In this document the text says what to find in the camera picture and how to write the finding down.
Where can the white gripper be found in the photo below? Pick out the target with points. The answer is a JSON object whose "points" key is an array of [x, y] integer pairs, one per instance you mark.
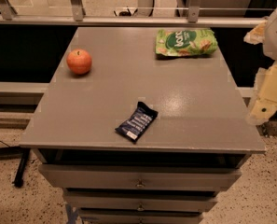
{"points": [[276, 36]]}

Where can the red orange apple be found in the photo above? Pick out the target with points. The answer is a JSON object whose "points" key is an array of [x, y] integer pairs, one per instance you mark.
{"points": [[79, 61]]}

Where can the green snack bag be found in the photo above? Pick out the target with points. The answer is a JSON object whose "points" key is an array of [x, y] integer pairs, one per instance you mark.
{"points": [[186, 43]]}

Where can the dark blue snack wrapper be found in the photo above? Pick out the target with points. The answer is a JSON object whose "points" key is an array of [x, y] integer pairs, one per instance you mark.
{"points": [[135, 126]]}

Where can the grey drawer cabinet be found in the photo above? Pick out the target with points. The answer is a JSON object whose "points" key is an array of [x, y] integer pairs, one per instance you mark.
{"points": [[140, 139]]}

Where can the middle grey drawer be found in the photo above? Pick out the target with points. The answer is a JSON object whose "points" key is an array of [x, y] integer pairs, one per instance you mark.
{"points": [[140, 201]]}

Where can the grey drawer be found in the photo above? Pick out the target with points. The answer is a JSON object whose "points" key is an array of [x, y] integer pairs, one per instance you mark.
{"points": [[134, 217], [135, 177], [140, 201]]}

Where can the top grey drawer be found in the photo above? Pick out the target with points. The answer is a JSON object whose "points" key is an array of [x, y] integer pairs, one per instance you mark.
{"points": [[135, 177]]}

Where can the bottom grey drawer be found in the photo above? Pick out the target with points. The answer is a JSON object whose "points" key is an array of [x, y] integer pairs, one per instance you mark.
{"points": [[134, 217]]}

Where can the black stand leg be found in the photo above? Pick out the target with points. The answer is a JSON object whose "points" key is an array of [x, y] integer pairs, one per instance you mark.
{"points": [[18, 180]]}

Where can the metal railing frame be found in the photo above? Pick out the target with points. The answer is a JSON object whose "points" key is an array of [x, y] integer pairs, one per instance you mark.
{"points": [[146, 13]]}

